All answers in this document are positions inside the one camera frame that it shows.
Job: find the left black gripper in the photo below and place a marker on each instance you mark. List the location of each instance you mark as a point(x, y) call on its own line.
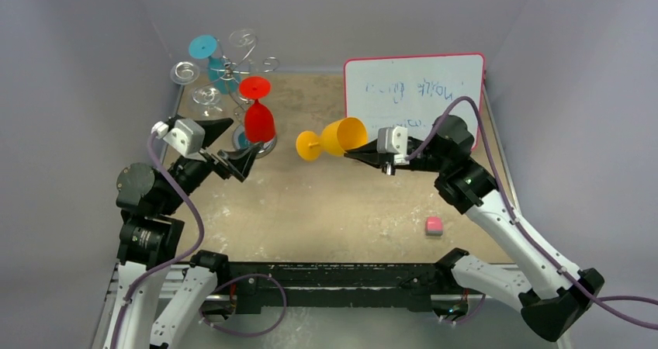
point(238, 165)

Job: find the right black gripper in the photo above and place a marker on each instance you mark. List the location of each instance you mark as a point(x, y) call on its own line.
point(387, 158)

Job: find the orange plastic wine glass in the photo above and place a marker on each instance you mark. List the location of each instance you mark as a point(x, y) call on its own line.
point(335, 139)

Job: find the red plastic wine glass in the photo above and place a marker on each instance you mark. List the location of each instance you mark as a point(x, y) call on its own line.
point(259, 124)

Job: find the blue plastic wine glass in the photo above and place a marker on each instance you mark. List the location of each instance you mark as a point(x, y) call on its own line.
point(203, 47)

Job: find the clear champagne flute glass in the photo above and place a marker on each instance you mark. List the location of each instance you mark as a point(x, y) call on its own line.
point(245, 39)

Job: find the clear tumbler glass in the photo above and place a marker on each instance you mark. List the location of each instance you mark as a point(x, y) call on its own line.
point(207, 103)

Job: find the clear wine glass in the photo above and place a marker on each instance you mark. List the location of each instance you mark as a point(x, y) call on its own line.
point(184, 73)

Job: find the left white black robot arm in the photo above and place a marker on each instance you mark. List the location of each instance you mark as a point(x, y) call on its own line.
point(163, 275)

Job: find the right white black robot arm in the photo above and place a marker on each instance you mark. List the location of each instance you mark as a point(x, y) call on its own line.
point(549, 291)

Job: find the pink framed whiteboard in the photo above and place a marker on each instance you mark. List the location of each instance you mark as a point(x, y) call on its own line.
point(411, 92)

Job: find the pink grey eraser block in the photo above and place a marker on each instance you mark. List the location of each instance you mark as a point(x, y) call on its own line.
point(434, 226)

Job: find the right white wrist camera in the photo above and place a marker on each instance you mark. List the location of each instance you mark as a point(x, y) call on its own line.
point(393, 141)

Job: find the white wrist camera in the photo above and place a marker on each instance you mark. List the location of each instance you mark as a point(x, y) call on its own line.
point(185, 136)
point(393, 141)

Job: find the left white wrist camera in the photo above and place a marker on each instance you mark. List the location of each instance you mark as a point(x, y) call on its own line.
point(185, 136)

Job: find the silver wire wine glass rack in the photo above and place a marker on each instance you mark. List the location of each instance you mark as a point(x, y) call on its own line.
point(236, 104)

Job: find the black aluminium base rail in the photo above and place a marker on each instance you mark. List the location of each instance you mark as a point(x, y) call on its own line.
point(415, 287)

